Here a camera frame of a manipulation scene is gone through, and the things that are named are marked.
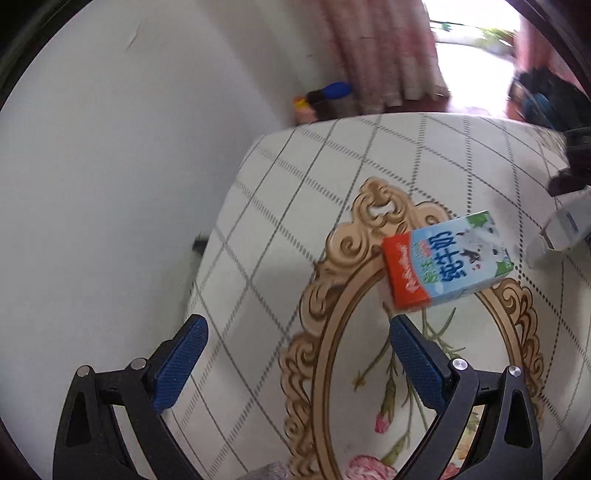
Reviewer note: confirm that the potted green plant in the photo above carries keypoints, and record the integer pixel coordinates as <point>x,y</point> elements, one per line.
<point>496,37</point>

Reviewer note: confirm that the black clothes heap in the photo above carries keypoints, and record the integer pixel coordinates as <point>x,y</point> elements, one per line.
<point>568,99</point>

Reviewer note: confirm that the black charger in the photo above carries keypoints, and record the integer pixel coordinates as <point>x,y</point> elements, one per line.
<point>199,241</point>

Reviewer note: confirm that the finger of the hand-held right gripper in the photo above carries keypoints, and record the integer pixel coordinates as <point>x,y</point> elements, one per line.
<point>579,150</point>
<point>570,184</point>

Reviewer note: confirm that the blue and orange milk carton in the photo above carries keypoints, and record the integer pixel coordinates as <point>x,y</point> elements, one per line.
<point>452,263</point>

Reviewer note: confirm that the white and blue box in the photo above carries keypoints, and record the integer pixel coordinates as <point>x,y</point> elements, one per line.
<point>565,226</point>

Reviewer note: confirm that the blue-lid jar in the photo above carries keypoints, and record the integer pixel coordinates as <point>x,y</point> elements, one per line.
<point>337,94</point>

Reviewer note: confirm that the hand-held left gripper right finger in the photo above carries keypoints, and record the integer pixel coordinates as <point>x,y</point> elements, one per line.
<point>418,364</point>

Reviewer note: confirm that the orange bottle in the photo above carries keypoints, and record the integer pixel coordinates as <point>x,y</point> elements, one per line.
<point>304,107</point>

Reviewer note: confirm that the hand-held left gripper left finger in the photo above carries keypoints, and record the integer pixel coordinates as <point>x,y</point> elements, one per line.
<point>178,364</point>

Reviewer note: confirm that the checked floral tablecloth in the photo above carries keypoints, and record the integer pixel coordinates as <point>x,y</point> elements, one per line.
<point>286,207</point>

